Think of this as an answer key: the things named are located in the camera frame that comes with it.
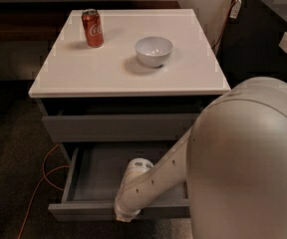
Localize white ceramic bowl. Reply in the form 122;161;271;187
135;37;173;68

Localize orange cable with tag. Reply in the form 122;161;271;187
210;0;287;50

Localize black cabinet on right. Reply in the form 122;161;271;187
217;0;287;87

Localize grey top drawer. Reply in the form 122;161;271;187
42;97;203;142

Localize white top drawer cabinet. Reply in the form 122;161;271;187
29;9;230;158

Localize orange cable on floor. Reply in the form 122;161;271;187
17;143;71;239

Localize red coca-cola can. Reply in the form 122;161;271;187
82;9;104;48

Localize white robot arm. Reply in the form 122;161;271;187
115;77;287;239

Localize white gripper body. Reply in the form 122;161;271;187
115;199;141;222

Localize grey drawer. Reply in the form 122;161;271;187
42;97;203;142
48;140;191;222

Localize dark wooden bench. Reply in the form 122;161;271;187
0;1;180;41

